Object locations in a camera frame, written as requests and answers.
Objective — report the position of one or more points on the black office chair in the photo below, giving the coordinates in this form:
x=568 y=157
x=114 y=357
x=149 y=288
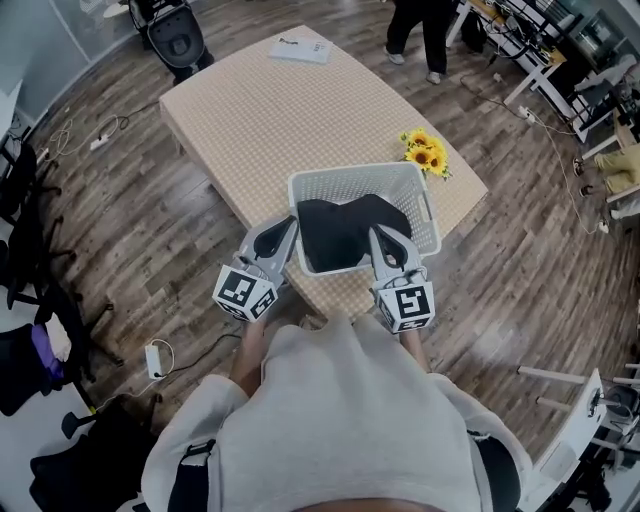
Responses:
x=25 y=180
x=90 y=460
x=20 y=360

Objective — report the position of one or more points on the yellow sunflower bouquet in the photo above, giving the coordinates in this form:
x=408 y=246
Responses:
x=425 y=155

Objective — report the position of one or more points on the white plastic laundry basket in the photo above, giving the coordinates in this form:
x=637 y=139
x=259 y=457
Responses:
x=350 y=172

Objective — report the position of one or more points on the person's right forearm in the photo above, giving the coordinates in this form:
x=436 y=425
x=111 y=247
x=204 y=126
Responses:
x=415 y=350

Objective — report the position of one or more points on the beige checkered table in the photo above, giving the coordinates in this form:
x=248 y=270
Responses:
x=280 y=115

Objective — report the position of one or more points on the white booklet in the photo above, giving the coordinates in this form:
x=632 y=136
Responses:
x=300 y=50

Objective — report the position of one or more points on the person's light grey shirt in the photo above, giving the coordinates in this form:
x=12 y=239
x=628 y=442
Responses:
x=350 y=425

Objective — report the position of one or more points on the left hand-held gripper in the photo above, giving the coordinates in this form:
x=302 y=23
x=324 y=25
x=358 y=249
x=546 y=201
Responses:
x=240 y=292

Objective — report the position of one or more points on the white power strip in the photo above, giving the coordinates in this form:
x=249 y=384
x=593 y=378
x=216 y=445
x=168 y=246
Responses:
x=100 y=142
x=527 y=114
x=602 y=227

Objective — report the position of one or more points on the black bag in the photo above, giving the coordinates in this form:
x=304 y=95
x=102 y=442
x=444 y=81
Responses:
x=474 y=30

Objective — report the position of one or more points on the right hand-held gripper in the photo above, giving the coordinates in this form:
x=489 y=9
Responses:
x=410 y=305

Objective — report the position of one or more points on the white power adapter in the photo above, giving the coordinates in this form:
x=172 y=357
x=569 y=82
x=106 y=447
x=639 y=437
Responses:
x=156 y=360

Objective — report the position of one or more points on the white frame wooden desk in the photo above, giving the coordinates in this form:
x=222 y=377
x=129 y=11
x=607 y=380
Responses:
x=545 y=60

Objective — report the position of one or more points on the black clothes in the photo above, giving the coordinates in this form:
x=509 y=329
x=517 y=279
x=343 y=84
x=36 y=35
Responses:
x=340 y=230

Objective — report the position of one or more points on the person's left forearm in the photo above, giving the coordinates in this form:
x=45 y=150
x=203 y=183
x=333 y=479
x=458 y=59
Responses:
x=250 y=360

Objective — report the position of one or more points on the white side table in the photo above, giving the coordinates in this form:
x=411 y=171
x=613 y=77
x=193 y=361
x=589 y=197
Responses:
x=575 y=430

